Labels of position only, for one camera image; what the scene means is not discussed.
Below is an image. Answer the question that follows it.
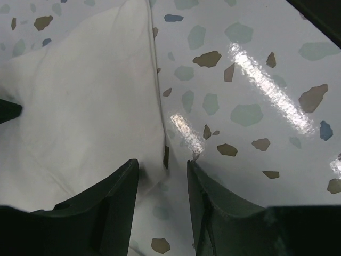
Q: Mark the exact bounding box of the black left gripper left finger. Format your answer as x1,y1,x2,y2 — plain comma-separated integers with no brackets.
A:
1,159,139,255

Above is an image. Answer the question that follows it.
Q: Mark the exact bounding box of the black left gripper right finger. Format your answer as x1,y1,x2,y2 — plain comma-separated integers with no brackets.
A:
187,161,340,255

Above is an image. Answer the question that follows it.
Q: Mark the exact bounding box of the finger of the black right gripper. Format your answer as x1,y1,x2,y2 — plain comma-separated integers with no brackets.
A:
0,99,22,124

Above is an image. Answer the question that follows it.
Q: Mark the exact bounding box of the white t shirt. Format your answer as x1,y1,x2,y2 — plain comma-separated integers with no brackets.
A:
1,1,166,212

